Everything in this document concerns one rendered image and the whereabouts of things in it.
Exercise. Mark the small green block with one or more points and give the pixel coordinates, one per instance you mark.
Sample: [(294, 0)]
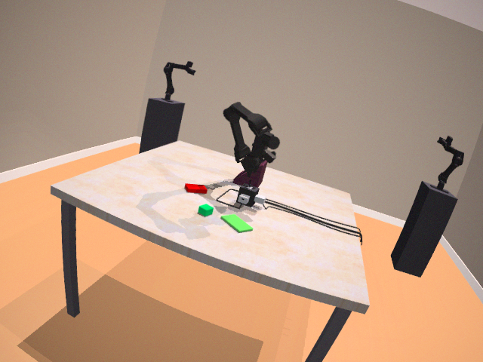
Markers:
[(205, 210)]

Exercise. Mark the green flat rectangular slab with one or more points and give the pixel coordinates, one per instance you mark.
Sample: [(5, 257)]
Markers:
[(237, 223)]

